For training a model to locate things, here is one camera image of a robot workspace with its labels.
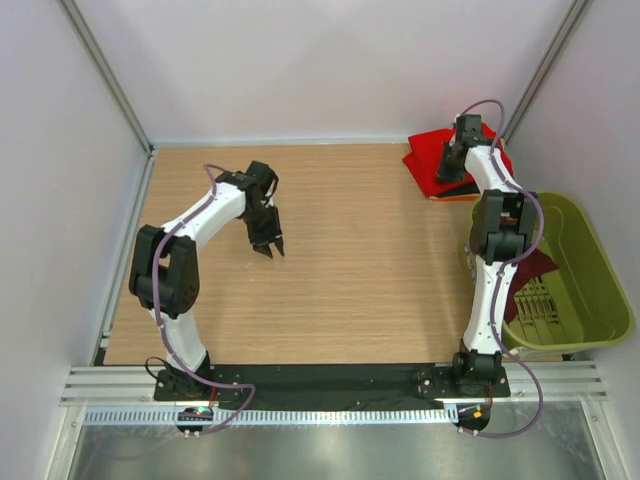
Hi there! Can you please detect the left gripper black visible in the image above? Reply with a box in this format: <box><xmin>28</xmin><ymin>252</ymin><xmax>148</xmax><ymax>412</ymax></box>
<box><xmin>240</xmin><ymin>204</ymin><xmax>284</xmax><ymax>258</ymax></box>

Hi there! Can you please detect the bright red t-shirt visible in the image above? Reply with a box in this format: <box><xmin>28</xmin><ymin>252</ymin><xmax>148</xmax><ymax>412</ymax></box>
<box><xmin>402</xmin><ymin>127</ymin><xmax>516</xmax><ymax>199</ymax></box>

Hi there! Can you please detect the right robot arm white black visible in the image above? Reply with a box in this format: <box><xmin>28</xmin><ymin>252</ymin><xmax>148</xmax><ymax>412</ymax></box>
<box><xmin>436</xmin><ymin>113</ymin><xmax>540</xmax><ymax>396</ymax></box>

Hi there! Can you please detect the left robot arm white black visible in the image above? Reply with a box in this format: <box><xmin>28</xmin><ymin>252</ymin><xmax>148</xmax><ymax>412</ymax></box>
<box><xmin>128</xmin><ymin>161</ymin><xmax>284</xmax><ymax>400</ymax></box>

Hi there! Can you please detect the folded black t-shirt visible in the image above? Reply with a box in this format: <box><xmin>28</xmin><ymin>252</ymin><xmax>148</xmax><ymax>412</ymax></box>
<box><xmin>438</xmin><ymin>182</ymin><xmax>479</xmax><ymax>199</ymax></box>

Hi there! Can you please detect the folded orange t-shirt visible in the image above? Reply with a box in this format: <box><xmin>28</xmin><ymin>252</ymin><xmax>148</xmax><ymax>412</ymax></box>
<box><xmin>428</xmin><ymin>193</ymin><xmax>480</xmax><ymax>202</ymax></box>

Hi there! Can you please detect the blue tub label sticker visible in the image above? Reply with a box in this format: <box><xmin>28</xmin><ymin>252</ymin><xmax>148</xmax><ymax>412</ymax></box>
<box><xmin>463</xmin><ymin>243</ymin><xmax>476</xmax><ymax>283</ymax></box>

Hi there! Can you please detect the green plastic tub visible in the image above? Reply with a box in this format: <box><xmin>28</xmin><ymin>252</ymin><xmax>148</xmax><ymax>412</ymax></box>
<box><xmin>458</xmin><ymin>191</ymin><xmax>636</xmax><ymax>351</ymax></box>

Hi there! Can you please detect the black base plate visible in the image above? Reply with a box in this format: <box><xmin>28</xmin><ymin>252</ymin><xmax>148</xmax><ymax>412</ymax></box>
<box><xmin>154</xmin><ymin>362</ymin><xmax>511</xmax><ymax>407</ymax></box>

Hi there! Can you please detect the right aluminium corner post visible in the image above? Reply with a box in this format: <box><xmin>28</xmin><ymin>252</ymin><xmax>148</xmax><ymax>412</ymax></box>
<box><xmin>502</xmin><ymin>0</ymin><xmax>592</xmax><ymax>143</ymax></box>

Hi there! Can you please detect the aluminium corner post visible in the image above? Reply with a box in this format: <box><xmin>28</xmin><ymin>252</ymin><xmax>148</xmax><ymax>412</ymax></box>
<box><xmin>57</xmin><ymin>0</ymin><xmax>154</xmax><ymax>156</ymax></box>
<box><xmin>502</xmin><ymin>0</ymin><xmax>592</xmax><ymax>143</ymax></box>

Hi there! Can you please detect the slotted cable duct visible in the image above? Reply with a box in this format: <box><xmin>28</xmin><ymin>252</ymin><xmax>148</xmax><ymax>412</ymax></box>
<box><xmin>84</xmin><ymin>406</ymin><xmax>458</xmax><ymax>428</ymax></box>

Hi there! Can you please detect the left aluminium corner post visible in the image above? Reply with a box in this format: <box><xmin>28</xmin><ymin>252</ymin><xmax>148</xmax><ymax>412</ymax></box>
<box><xmin>57</xmin><ymin>0</ymin><xmax>154</xmax><ymax>156</ymax></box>

